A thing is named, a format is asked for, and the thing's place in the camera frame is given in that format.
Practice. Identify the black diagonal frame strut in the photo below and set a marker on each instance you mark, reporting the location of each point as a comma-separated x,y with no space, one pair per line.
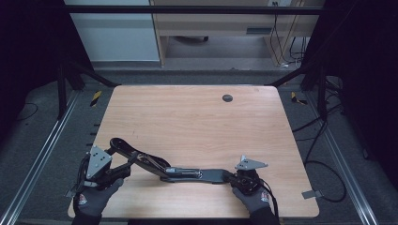
94,75
291,76

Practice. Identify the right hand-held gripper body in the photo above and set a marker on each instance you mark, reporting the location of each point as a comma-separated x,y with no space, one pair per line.
248,164

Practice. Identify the small black table bracket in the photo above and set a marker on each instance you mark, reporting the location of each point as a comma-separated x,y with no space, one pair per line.
89,144

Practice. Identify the person's right hand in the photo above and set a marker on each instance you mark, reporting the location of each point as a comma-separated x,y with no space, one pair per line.
255,201

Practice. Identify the black upright frame post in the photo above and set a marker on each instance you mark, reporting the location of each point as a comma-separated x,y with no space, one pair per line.
322,93
61,93

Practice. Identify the black horizontal frame bar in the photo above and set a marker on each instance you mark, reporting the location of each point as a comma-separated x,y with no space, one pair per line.
187,9

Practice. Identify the white cabinet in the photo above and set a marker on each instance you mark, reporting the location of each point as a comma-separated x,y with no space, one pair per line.
115,37

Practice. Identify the orange-black tool on right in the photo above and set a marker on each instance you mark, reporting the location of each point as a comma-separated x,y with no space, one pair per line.
296,99

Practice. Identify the grey tape piece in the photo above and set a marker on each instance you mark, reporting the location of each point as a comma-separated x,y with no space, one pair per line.
70,193
312,194

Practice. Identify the light wooden desk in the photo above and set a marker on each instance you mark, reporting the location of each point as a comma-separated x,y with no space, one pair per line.
219,22

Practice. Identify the black curtain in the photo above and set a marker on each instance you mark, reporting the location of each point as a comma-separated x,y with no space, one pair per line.
28,56
366,78

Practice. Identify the aluminium floor rail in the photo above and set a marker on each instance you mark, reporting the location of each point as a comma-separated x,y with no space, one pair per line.
344,162
37,159

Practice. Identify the black stapler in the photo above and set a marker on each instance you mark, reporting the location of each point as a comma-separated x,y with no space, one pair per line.
212,175

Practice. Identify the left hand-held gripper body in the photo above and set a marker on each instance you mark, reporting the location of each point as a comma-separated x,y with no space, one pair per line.
97,162

